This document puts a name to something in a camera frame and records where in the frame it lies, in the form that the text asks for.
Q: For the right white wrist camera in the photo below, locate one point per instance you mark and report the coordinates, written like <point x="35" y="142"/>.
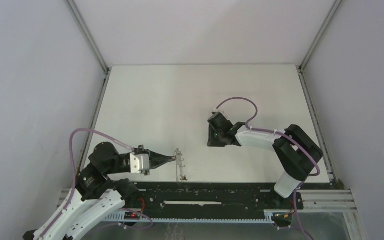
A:
<point x="218" y="110"/>

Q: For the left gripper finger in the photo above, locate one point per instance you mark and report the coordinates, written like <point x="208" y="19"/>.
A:
<point x="155" y="163"/>
<point x="155" y="157"/>

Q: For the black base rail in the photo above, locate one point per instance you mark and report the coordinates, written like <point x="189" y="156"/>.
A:
<point x="210" y="201"/>

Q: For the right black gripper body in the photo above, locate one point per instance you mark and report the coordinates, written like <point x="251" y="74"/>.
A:
<point x="220" y="132"/>

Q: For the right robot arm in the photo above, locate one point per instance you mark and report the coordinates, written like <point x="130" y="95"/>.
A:
<point x="298" y="154"/>

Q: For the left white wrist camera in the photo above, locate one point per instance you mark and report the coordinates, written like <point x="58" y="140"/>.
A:
<point x="132" y="163"/>

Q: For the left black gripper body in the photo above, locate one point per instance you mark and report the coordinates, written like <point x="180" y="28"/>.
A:
<point x="143" y="150"/>

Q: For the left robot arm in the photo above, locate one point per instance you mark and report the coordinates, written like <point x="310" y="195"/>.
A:
<point x="95" y="195"/>

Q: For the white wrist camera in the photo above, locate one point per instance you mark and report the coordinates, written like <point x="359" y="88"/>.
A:
<point x="218" y="110"/>
<point x="132" y="163"/>

